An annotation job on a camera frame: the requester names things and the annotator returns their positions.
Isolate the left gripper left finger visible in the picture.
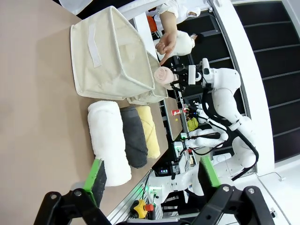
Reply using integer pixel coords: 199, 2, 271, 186
34, 158, 111, 225

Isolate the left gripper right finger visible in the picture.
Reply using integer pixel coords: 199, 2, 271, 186
193, 156, 276, 225

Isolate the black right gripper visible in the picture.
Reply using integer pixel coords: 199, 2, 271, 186
171, 65, 189, 91

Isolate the pink towel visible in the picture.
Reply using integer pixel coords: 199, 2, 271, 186
154, 66, 175, 90

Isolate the yellow towel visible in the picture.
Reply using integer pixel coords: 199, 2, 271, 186
136, 105, 161, 159

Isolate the white towel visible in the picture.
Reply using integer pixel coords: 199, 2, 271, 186
87, 100, 132, 188

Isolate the person's left forearm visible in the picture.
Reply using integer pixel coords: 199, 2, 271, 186
159, 10, 179, 38

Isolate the white bulky background object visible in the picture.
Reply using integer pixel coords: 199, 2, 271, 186
174, 31, 195, 57

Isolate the yellow-green crumpled cloth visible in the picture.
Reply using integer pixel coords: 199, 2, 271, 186
187, 118, 199, 132

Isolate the orange background chair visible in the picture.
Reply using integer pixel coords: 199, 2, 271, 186
147, 15, 157, 33

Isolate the cream fabric basket with tab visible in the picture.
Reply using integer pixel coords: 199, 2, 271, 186
70, 6, 157, 99

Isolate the yellow emergency stop button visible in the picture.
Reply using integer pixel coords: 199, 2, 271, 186
132, 199, 154, 217

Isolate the person in white shirt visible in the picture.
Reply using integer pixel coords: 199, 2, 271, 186
58, 0, 202, 24

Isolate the grey rolled towel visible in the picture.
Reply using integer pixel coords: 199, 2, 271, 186
120, 107, 149, 169

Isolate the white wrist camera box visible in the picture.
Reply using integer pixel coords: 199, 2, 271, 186
188, 65, 196, 85

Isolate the aluminium table frame rail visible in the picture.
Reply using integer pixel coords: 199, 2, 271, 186
106, 170, 156, 223

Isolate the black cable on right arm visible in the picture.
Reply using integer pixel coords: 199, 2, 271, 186
201, 89, 260, 181

